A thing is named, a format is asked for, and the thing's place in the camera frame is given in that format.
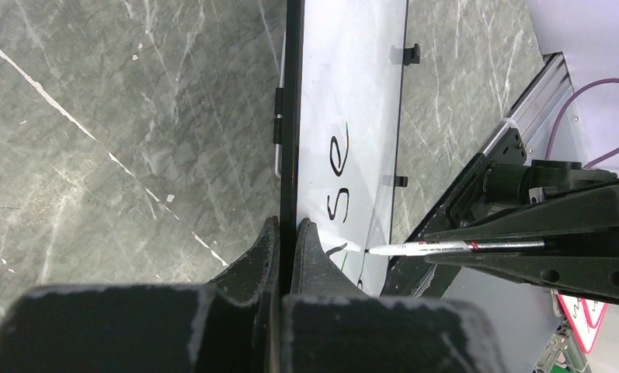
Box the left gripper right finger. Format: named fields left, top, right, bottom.
left=282, top=219, right=505, bottom=372

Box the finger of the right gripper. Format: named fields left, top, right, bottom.
left=425, top=242, right=619, bottom=305
left=424, top=184, right=619, bottom=241

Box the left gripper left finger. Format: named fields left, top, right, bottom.
left=0, top=218, right=280, bottom=372

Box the white whiteboard black frame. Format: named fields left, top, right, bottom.
left=273, top=1, right=420, bottom=296

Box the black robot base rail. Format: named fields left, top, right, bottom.
left=381, top=53, right=572, bottom=298

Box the red framed sign board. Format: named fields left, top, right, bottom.
left=557, top=294, right=608, bottom=354

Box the white whiteboard marker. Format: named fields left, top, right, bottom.
left=366, top=239, right=546, bottom=256

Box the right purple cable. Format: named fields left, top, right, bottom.
left=544, top=78, right=619, bottom=170

